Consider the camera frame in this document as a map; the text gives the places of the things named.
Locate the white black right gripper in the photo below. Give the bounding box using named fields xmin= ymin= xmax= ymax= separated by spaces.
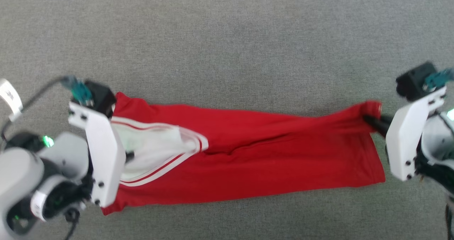
xmin=363 ymin=87 xmax=447 ymax=182

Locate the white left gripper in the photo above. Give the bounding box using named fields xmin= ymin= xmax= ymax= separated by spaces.
xmin=68 ymin=101 xmax=136 ymax=208

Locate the red white basketball jersey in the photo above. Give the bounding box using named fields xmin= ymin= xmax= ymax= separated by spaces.
xmin=101 ymin=92 xmax=386 ymax=216

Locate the grey fabric sofa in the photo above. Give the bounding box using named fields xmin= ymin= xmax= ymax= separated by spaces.
xmin=0 ymin=0 xmax=454 ymax=240

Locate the grey cable with teal plug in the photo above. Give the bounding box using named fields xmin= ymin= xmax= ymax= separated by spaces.
xmin=423 ymin=68 xmax=454 ymax=92
xmin=0 ymin=75 xmax=94 ymax=141

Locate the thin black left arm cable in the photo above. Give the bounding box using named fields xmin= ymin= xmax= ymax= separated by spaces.
xmin=65 ymin=209 xmax=81 ymax=240

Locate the white cable label tag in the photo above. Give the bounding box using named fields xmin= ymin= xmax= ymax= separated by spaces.
xmin=0 ymin=78 xmax=24 ymax=122

